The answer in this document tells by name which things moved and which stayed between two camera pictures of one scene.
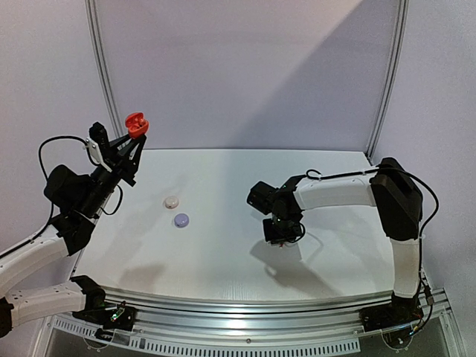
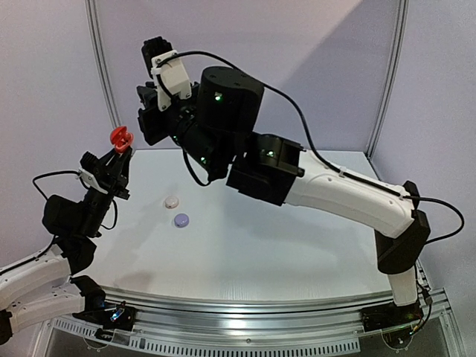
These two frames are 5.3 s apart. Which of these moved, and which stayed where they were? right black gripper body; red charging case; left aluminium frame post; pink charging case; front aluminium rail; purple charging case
Moved: red charging case; right black gripper body
Stayed: left aluminium frame post; purple charging case; front aluminium rail; pink charging case
